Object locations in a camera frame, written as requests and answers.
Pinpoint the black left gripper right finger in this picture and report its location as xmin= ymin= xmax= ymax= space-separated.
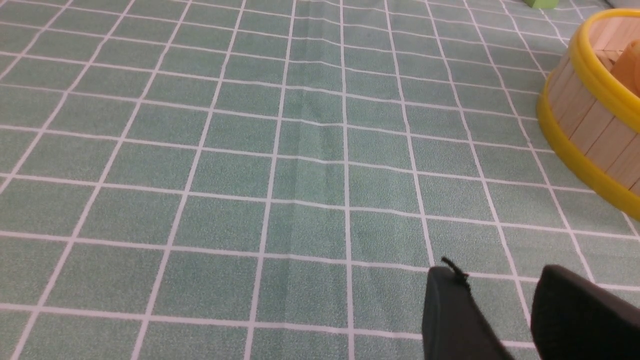
xmin=530 ymin=264 xmax=640 ymax=360

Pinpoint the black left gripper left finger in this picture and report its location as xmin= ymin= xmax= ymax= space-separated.
xmin=422 ymin=257 xmax=514 ymax=360

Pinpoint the yellow rimmed bamboo steamer base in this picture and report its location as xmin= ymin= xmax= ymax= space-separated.
xmin=537 ymin=8 xmax=640 ymax=219

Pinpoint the brown bun front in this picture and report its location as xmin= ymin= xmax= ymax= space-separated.
xmin=610 ymin=39 xmax=640 ymax=97

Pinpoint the green checkered tablecloth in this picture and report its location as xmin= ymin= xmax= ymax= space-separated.
xmin=0 ymin=0 xmax=639 ymax=360

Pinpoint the green foam cube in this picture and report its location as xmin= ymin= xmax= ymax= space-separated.
xmin=522 ymin=0 xmax=559 ymax=10

